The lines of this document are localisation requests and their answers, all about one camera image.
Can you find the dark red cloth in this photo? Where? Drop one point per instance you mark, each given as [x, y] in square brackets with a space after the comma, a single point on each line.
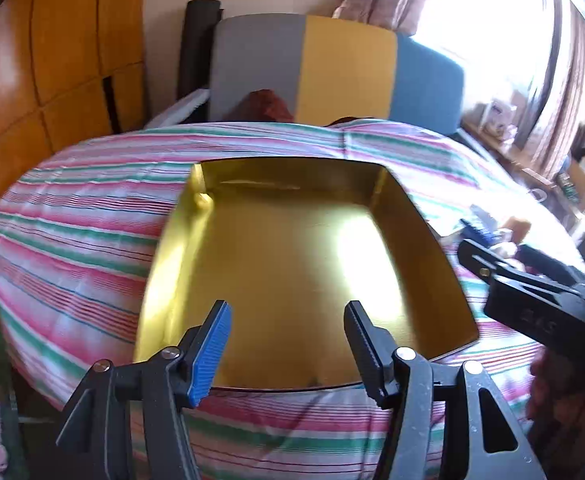
[265, 105]

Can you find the brown side curtain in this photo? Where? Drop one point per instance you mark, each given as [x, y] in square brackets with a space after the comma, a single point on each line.
[562, 90]

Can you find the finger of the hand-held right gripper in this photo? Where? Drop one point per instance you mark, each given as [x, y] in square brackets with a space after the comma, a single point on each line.
[542, 260]
[477, 260]

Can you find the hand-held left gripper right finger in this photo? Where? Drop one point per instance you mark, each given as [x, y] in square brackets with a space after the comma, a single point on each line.
[367, 355]

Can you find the wooden desk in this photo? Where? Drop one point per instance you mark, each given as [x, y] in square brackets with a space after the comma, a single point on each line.
[517, 160]

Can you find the white cardboard box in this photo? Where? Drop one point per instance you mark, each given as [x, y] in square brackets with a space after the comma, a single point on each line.
[497, 115]

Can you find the black rolled mat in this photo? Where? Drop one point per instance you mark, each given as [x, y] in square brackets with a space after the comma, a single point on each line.
[197, 50]

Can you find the striped tablecloth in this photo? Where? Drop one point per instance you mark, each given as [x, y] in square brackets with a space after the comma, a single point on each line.
[82, 240]

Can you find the gold metal tin box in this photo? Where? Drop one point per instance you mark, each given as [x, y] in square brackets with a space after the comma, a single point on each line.
[292, 270]

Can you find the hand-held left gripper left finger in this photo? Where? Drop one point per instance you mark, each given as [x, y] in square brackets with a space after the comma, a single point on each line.
[211, 355]

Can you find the grey yellow blue chair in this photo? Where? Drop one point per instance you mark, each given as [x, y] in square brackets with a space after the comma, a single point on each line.
[342, 70]

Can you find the person's right forearm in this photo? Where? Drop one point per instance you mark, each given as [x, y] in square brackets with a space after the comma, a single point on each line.
[567, 405]

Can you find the wooden wardrobe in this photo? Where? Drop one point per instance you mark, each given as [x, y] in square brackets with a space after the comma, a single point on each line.
[62, 60]

